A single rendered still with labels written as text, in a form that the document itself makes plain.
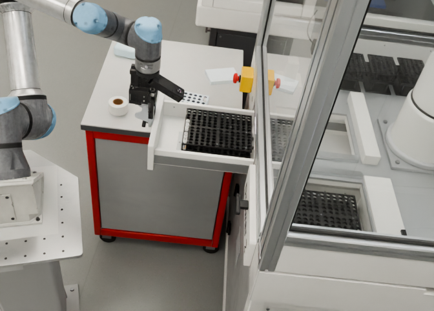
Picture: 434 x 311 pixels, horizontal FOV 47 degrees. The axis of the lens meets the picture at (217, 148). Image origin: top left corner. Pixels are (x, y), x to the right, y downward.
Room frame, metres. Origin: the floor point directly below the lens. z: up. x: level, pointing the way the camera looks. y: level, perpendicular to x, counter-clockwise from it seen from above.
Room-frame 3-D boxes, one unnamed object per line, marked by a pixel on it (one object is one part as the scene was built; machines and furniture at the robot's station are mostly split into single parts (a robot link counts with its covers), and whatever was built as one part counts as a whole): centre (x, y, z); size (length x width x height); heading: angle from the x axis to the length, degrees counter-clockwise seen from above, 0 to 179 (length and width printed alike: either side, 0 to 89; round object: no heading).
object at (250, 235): (0.92, -0.12, 0.87); 0.29 x 0.02 x 0.11; 3
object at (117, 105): (1.41, 0.38, 0.78); 0.07 x 0.07 x 0.04
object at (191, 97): (1.49, 0.12, 0.78); 0.12 x 0.08 x 0.04; 86
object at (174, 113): (1.23, 0.00, 0.86); 0.40 x 0.26 x 0.06; 93
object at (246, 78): (1.56, -0.07, 0.88); 0.07 x 0.05 x 0.07; 3
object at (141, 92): (1.22, 0.25, 1.04); 0.09 x 0.08 x 0.12; 93
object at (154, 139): (1.22, 0.21, 0.87); 0.29 x 0.02 x 0.11; 3
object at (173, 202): (1.63, 0.22, 0.38); 0.62 x 0.58 x 0.76; 3
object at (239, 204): (0.92, -0.09, 0.91); 0.07 x 0.04 x 0.01; 3
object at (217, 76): (1.72, 0.03, 0.77); 0.13 x 0.09 x 0.02; 113
